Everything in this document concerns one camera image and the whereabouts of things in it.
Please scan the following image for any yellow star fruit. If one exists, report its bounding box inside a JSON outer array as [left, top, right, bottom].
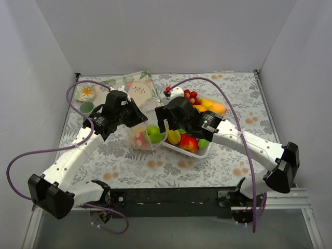
[[168, 130, 181, 145]]

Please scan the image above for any pink peach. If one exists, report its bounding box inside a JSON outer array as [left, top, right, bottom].
[[132, 130, 147, 149]]

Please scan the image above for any green apple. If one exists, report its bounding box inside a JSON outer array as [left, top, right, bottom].
[[146, 126, 164, 144]]

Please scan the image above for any clear dotted zip bag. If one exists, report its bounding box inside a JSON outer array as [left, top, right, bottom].
[[124, 100, 168, 151]]

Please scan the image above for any red yellow apple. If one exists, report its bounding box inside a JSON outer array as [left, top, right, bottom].
[[179, 134, 199, 153]]

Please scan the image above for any light green chayote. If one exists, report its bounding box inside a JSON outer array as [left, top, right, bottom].
[[198, 139, 210, 149]]

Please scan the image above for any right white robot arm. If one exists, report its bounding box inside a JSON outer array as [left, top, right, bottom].
[[155, 96, 300, 206]]

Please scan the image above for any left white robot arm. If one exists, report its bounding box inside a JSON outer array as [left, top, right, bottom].
[[27, 90, 147, 219]]

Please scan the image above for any orange mango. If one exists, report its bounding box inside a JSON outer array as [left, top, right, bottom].
[[193, 105, 208, 113]]

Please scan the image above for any red lychee bunch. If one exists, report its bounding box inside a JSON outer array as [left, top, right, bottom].
[[184, 89, 202, 105]]

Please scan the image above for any yellow bell pepper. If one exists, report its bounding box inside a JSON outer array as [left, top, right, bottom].
[[201, 99, 215, 108]]

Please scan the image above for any pink and cream plate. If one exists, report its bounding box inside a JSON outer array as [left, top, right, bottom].
[[125, 81, 153, 107]]

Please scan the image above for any yellow orange round fruit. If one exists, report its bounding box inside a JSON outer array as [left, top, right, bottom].
[[208, 103, 227, 117]]

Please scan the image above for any green cup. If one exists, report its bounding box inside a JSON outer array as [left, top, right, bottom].
[[79, 101, 94, 116]]

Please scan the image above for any white plastic fruit tray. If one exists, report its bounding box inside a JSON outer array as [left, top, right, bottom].
[[162, 91, 226, 159]]

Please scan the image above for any small floral bowl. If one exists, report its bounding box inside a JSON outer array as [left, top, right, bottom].
[[75, 84, 96, 102]]

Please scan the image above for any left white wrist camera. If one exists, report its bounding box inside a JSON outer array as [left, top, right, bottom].
[[117, 85, 130, 97]]

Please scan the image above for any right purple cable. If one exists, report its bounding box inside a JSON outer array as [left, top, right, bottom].
[[164, 77, 267, 233]]

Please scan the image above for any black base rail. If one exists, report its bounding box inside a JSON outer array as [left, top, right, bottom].
[[89, 178, 270, 225]]

